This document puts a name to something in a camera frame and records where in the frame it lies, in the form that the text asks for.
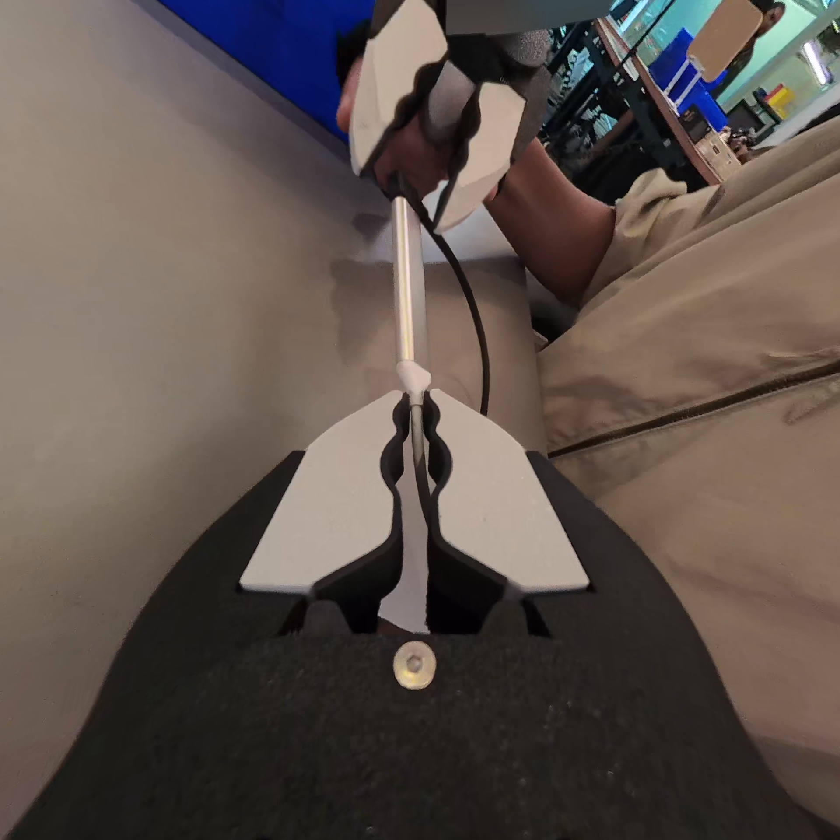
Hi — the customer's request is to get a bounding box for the silver usb hub white cable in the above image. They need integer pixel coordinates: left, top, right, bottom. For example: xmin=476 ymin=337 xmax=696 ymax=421
xmin=392 ymin=196 xmax=434 ymax=526

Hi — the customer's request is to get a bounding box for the blue plastic bin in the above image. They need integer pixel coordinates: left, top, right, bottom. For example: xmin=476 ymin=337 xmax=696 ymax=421
xmin=650 ymin=26 xmax=729 ymax=135
xmin=157 ymin=0 xmax=378 ymax=142

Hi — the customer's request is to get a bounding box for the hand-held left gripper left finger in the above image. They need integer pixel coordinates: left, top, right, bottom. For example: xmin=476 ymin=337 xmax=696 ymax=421
xmin=240 ymin=388 xmax=411 ymax=635

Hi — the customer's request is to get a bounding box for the person's right forearm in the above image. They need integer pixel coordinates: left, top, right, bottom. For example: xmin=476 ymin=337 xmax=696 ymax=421
xmin=486 ymin=139 xmax=619 ymax=309

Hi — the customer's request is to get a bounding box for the wooden office desk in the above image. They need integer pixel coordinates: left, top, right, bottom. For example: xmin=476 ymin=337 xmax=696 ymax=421
xmin=594 ymin=16 xmax=746 ymax=186

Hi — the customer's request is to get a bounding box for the wooden document stand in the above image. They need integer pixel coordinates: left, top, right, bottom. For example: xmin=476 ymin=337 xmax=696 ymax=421
xmin=689 ymin=0 xmax=765 ymax=83

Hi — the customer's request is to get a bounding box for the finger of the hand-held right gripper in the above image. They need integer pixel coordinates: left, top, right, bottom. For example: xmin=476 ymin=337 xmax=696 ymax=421
xmin=432 ymin=79 xmax=527 ymax=234
xmin=348 ymin=0 xmax=450 ymax=178

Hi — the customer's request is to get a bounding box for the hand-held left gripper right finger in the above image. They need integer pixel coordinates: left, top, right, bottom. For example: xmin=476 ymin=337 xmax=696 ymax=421
xmin=423 ymin=387 xmax=591 ymax=635

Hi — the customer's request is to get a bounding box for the black cable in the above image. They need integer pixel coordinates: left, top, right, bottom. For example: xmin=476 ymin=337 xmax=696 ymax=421
xmin=387 ymin=174 xmax=493 ymax=416

